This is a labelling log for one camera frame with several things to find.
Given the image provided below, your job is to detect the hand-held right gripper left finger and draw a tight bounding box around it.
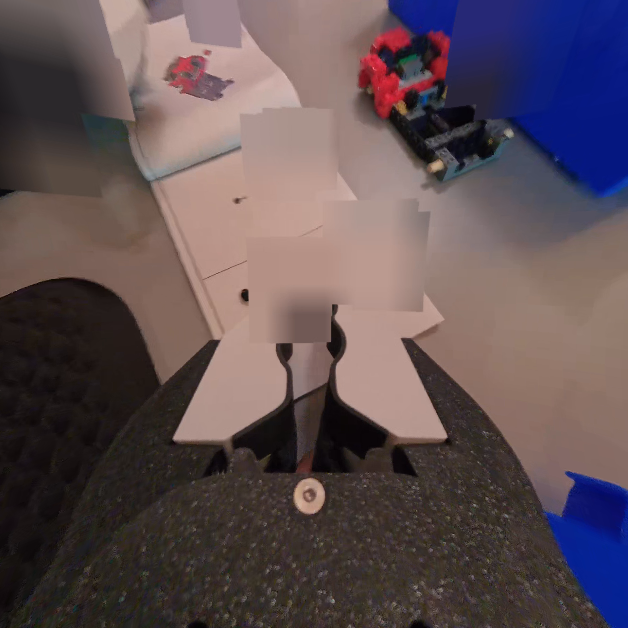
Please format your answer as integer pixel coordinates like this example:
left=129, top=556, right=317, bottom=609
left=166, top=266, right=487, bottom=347
left=173, top=319, right=295, bottom=445

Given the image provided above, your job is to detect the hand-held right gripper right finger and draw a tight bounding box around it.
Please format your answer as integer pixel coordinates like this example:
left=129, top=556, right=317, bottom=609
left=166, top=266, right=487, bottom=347
left=332, top=305, right=448, bottom=445

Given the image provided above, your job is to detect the white lego instruction booklet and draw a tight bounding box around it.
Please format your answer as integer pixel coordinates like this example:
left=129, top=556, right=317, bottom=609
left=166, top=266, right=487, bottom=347
left=129, top=0, right=445, bottom=399

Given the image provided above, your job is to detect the red and black lego car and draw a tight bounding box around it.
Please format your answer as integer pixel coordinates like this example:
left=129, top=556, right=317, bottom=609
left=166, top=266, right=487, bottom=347
left=358, top=27, right=516, bottom=182

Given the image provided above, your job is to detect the black quilted cushion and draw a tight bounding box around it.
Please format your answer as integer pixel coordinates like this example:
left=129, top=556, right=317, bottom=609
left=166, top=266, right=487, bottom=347
left=0, top=278, right=162, bottom=614

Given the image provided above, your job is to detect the blue plastic bin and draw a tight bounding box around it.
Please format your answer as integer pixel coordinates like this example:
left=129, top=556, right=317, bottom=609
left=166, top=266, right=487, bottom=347
left=545, top=471, right=628, bottom=628
left=390, top=0, right=628, bottom=198

